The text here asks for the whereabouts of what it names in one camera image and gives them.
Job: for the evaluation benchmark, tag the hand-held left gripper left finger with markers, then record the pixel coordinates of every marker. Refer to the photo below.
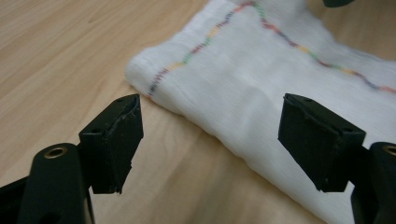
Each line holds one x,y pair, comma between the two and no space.
112,146

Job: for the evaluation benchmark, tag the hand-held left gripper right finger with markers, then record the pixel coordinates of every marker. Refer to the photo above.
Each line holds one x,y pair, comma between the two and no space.
320,146

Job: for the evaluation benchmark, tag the white cloth with coloured stitching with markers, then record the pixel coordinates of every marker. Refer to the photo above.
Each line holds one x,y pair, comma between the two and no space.
249,77

